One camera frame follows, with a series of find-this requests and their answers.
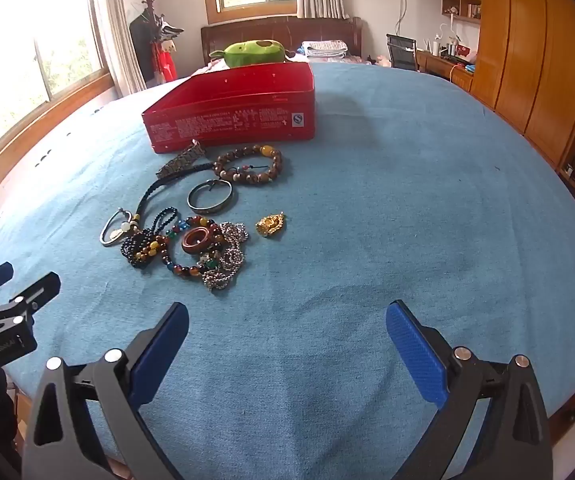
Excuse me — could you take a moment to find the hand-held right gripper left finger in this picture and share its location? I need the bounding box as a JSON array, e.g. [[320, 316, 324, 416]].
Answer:
[[21, 302, 189, 480]]

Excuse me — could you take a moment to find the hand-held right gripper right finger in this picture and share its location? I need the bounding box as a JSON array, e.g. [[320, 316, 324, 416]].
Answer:
[[385, 299, 553, 480]]

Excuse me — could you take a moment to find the multicolour bead bracelet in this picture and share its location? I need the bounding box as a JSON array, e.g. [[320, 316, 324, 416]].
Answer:
[[160, 215, 223, 281]]

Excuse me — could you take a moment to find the dark bead necklace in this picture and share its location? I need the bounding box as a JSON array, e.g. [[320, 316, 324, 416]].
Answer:
[[120, 208, 180, 268]]

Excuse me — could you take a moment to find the silver chain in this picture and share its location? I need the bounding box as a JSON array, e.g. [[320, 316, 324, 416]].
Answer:
[[202, 221, 248, 292]]

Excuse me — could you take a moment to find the red-brown ring bangle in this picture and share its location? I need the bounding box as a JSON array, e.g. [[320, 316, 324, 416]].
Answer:
[[182, 227, 214, 256]]

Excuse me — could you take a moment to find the dark metal bangle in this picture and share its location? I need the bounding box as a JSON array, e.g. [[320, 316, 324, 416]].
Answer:
[[188, 178, 234, 212]]

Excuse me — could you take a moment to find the black braided cord keyring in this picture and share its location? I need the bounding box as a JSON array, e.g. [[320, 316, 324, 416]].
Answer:
[[100, 162, 208, 247]]

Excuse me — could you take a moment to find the gold pendant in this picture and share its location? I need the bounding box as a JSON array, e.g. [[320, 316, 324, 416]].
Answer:
[[254, 211, 286, 239]]

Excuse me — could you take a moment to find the woven brown strap bracelet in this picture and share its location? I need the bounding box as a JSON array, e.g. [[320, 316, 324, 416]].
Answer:
[[156, 139, 204, 179]]

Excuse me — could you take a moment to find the brown wooden bead bracelet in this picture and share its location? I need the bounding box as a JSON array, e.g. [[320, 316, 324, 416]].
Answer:
[[213, 144, 284, 187]]

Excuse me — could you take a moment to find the red tin box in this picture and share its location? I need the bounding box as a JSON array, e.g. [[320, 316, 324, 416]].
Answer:
[[141, 61, 317, 155]]

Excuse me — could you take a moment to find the blue bedspread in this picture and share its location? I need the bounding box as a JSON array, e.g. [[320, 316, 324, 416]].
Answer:
[[0, 60, 575, 480]]

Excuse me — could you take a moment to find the red garment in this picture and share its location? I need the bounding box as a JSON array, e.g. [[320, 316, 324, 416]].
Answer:
[[153, 42, 177, 82]]

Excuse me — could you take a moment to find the plain beige curtain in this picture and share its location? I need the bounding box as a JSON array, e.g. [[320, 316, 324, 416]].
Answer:
[[90, 0, 139, 97]]

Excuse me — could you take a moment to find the wooden desk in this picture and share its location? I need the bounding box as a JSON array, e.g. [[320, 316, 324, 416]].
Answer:
[[416, 49, 477, 93]]

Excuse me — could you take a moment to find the wooden coat rack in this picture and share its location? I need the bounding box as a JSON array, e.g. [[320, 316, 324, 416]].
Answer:
[[130, 0, 185, 83]]

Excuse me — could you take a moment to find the black office chair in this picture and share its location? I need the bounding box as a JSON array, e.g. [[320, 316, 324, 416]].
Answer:
[[386, 34, 421, 72]]

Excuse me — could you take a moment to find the green plush toy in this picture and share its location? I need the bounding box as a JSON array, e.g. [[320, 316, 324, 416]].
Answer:
[[210, 38, 291, 68]]

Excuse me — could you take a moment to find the folded patterned blanket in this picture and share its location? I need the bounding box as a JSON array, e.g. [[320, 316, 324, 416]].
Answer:
[[301, 40, 351, 59]]

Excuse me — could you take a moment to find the wooden wardrobe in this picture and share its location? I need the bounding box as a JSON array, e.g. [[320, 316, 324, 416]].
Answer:
[[469, 0, 575, 211]]

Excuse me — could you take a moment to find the dark wooden headboard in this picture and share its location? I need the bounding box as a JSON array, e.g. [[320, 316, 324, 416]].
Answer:
[[200, 16, 363, 66]]

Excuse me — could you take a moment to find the large wooden frame window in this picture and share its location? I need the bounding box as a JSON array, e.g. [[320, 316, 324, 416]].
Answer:
[[0, 0, 114, 201]]

